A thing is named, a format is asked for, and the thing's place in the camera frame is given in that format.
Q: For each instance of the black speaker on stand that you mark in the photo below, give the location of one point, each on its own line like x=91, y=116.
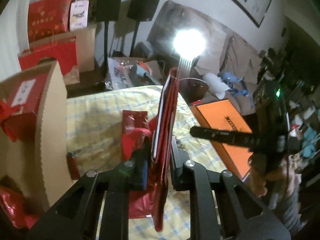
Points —
x=143, y=5
x=110, y=5

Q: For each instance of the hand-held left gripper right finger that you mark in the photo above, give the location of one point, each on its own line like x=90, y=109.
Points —
x=178, y=170

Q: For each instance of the yellow checkered tablecloth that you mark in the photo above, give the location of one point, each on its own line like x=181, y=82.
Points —
x=100, y=120

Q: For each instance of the bright lamp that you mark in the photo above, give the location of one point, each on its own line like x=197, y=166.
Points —
x=190, y=42

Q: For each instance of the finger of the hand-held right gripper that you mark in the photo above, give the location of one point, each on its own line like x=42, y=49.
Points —
x=220, y=135

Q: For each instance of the brown sofa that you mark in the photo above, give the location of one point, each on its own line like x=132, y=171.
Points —
x=240, y=62

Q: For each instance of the orange fruit box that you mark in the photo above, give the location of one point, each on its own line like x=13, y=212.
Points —
x=215, y=112

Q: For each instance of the brown sofa cushion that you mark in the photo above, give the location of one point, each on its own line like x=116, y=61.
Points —
x=243, y=60
x=170, y=22

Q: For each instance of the small red packet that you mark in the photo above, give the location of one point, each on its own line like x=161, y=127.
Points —
x=73, y=166

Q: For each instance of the large cardboard box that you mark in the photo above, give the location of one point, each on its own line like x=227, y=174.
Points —
x=52, y=130

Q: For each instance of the dark cluttered shelf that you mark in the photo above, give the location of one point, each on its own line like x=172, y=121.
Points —
x=295, y=67

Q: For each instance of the dark brown bowl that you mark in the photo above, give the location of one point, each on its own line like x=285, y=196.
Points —
x=197, y=90

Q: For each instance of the clear plastic bag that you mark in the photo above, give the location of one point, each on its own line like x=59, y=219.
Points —
x=122, y=72

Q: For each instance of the red cartoon gift box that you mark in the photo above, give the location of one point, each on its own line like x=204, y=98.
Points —
x=167, y=120

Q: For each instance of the brown paper bag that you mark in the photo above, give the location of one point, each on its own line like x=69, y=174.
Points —
x=155, y=70

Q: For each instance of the red plastic bag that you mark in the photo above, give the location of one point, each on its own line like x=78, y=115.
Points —
x=12, y=205

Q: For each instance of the large red gift bag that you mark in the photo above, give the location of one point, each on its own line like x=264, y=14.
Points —
x=47, y=17

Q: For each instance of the person's right hand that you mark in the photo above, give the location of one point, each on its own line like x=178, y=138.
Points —
x=258, y=180

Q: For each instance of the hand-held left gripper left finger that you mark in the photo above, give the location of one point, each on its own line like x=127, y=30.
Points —
x=144, y=175

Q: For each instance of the red box below cabinet top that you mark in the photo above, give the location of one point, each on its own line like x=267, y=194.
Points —
x=50, y=57

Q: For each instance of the large red gift box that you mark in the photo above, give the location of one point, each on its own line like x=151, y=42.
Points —
x=27, y=115

